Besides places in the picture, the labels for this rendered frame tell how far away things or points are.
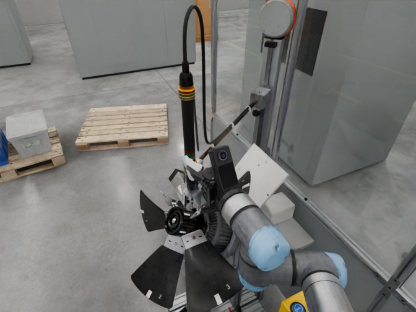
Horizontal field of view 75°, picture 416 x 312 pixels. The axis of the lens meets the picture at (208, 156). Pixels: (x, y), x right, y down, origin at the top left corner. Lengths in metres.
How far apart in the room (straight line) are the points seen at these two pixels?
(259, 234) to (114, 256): 2.17
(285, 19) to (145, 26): 5.19
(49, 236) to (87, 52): 4.14
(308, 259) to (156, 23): 6.02
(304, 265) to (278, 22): 0.99
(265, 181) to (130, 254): 1.67
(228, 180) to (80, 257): 2.23
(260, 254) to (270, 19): 1.03
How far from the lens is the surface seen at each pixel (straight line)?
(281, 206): 1.59
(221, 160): 0.60
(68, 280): 2.64
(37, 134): 3.71
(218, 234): 1.20
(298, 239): 1.61
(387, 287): 1.48
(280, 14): 1.30
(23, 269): 2.88
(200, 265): 1.07
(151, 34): 6.38
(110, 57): 6.33
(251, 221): 0.55
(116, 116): 4.36
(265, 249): 0.52
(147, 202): 1.37
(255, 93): 1.30
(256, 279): 0.63
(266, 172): 1.24
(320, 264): 0.63
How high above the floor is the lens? 2.10
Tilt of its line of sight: 37 degrees down
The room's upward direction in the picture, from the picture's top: straight up
